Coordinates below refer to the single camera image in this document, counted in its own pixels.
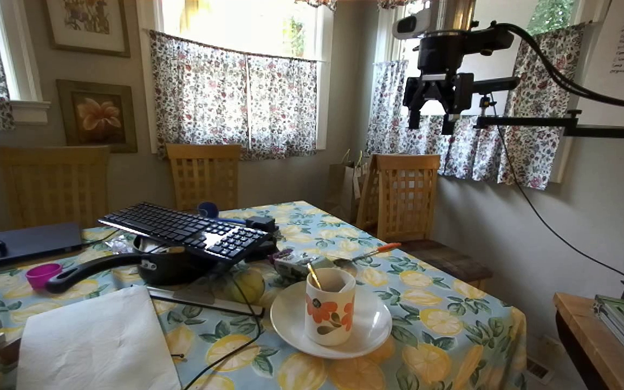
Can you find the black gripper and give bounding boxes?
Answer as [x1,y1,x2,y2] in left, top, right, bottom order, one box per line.
[402,29,477,137]

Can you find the small foil packet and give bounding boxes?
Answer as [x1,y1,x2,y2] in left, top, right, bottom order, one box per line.
[268,247,312,282]

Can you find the white round plate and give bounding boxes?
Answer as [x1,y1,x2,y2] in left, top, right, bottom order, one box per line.
[269,279,394,362]

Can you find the wooden chair plaid cushion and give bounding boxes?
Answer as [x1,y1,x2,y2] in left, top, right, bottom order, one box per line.
[374,152,497,285]

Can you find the gold spoon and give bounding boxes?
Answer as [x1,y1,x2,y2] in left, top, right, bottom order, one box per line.
[305,260,326,290]

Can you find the lemon print tablecloth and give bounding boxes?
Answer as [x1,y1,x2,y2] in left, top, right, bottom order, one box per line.
[0,200,529,390]

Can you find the white mug orange flowers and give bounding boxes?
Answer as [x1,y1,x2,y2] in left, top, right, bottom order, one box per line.
[304,267,359,347]

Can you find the wooden lattice-back chair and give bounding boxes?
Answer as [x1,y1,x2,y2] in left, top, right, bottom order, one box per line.
[0,146,113,230]
[165,142,243,215]

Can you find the wooden side table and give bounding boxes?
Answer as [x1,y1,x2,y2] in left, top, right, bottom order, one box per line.
[554,290,624,390]

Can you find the black computer keyboard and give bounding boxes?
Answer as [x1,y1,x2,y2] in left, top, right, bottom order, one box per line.
[97,200,269,265]

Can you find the framed orange flower picture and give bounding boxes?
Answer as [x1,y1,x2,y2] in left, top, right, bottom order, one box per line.
[55,77,140,155]

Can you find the crinkled clear plastic wrap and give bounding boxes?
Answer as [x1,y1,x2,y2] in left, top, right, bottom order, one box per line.
[103,232,148,256]

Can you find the framed floral picture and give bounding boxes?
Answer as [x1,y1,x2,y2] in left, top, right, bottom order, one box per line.
[42,0,132,61]

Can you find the white paper sheet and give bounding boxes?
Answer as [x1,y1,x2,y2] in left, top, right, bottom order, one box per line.
[15,283,183,390]

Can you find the dark closed laptop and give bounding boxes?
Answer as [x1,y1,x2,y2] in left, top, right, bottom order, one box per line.
[0,221,88,270]

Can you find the pink plastic cup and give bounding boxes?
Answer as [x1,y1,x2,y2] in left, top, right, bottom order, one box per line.
[24,262,66,293]

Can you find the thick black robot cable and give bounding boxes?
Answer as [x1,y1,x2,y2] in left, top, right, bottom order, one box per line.
[494,19,624,115]

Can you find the thin black wall cable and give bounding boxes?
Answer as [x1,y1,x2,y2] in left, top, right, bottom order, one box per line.
[511,176,624,283]

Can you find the black camera boom pole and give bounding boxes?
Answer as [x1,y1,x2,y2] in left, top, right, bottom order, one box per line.
[471,74,624,140]

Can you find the black box with cable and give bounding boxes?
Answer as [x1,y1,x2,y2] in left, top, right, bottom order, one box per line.
[243,213,282,234]

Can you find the thin black keyboard cable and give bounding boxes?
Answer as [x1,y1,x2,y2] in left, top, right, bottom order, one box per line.
[181,273,268,390]

